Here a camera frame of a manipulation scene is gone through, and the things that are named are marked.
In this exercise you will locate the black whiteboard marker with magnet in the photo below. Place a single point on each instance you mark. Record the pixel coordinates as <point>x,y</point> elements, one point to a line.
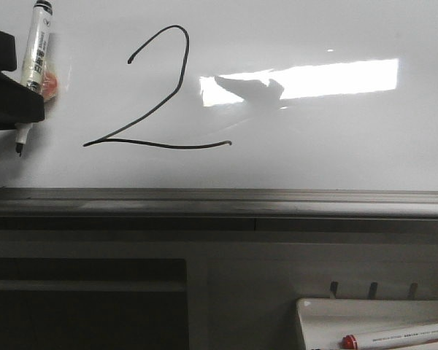
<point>36,74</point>

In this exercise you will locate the red capped whiteboard marker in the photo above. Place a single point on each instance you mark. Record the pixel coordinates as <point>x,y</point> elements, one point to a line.
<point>388,339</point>

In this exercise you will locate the white marker tray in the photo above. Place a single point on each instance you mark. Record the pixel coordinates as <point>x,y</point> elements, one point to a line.
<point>322,323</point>

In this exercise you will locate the white whiteboard with aluminium frame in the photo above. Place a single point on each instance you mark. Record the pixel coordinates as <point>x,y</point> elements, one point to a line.
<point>255,108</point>

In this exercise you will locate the grey whiteboard stand frame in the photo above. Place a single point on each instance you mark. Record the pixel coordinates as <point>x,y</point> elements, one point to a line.
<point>197,283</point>

